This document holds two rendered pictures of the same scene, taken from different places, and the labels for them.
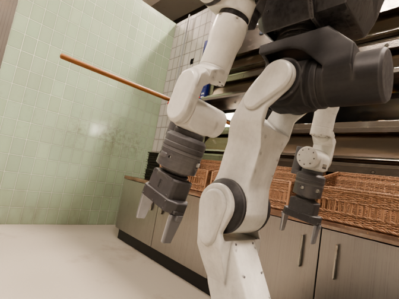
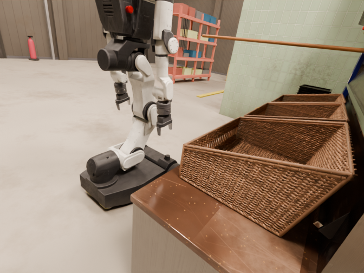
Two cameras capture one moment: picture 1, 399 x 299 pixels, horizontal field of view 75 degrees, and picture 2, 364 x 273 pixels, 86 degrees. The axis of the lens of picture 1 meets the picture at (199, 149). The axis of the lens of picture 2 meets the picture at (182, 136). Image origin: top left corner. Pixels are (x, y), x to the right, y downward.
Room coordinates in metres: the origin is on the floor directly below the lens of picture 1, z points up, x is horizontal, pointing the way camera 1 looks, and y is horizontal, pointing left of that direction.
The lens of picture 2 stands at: (0.72, -1.52, 1.06)
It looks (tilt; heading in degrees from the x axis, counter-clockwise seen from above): 25 degrees down; 77
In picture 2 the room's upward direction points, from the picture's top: 8 degrees clockwise
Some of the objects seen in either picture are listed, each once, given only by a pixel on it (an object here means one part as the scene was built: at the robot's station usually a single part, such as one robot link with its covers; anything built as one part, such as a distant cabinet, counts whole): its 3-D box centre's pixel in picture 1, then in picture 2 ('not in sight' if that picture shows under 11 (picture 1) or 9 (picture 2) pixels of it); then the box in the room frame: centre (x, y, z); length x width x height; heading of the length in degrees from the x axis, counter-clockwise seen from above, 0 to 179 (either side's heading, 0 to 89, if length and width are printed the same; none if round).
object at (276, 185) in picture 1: (266, 182); (292, 119); (1.68, -0.47, 0.72); 0.56 x 0.49 x 0.28; 44
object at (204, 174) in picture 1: (202, 172); (304, 105); (2.12, -0.06, 0.72); 0.56 x 0.49 x 0.28; 44
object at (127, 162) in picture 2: not in sight; (125, 155); (0.61, -0.24, 0.28); 0.21 x 0.20 x 0.13; 44
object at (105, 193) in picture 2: not in sight; (129, 163); (0.64, -0.22, 0.19); 0.64 x 0.52 x 0.33; 44
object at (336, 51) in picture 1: (319, 73); (124, 54); (0.60, -0.26, 0.97); 0.28 x 0.13 x 0.18; 44
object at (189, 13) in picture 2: not in sight; (193, 48); (2.20, 5.09, 1.01); 2.12 x 0.57 x 2.03; 45
